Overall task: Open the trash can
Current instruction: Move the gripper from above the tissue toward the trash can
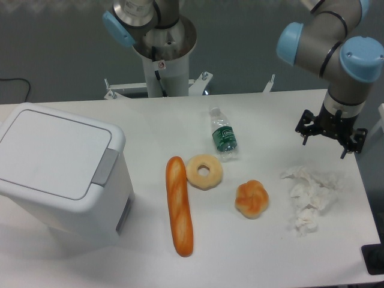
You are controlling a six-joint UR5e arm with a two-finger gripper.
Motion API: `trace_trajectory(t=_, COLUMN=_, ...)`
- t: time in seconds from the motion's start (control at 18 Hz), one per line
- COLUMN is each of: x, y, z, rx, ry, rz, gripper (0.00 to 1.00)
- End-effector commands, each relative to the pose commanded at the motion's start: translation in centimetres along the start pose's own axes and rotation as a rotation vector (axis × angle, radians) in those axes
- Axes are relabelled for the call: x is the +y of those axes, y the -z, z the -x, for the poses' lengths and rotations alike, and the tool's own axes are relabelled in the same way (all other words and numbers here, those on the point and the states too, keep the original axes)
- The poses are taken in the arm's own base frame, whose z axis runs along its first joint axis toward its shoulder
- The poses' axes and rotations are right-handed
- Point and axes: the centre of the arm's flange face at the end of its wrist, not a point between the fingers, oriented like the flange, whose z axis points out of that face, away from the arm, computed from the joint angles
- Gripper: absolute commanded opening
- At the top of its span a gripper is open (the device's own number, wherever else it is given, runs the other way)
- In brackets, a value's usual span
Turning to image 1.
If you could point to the round twisted bread roll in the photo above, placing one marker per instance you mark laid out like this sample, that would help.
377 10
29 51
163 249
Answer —
251 199

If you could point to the white metal base frame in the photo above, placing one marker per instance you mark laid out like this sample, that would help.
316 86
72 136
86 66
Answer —
196 87

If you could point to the black device at edge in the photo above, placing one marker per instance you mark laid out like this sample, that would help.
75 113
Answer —
373 258

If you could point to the long orange baguette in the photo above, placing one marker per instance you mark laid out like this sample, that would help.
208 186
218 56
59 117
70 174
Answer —
179 208

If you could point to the white push-lid trash can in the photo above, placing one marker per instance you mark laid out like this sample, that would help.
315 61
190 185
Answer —
67 170

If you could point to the green label water bottle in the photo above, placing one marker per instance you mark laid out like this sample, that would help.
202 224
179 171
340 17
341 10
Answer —
223 135

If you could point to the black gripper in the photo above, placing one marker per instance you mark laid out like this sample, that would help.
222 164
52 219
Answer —
335 126

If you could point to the pale ring donut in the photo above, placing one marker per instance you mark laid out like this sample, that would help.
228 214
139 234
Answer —
204 171

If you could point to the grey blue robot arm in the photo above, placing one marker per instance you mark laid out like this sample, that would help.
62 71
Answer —
350 64

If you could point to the crumpled white tissue paper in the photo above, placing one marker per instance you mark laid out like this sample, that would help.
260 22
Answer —
312 195

